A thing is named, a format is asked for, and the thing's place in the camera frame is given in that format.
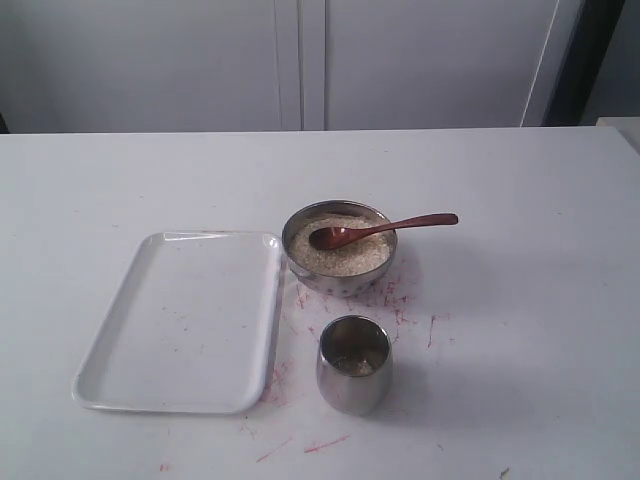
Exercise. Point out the brown wooden spoon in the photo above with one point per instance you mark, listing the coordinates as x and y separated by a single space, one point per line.
332 238

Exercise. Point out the steel bowl of rice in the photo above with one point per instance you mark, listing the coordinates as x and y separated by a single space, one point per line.
346 271

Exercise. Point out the stainless steel cup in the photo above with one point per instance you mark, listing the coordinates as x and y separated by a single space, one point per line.
354 367

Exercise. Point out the white rectangular plastic tray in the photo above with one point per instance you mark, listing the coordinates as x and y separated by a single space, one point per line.
191 329

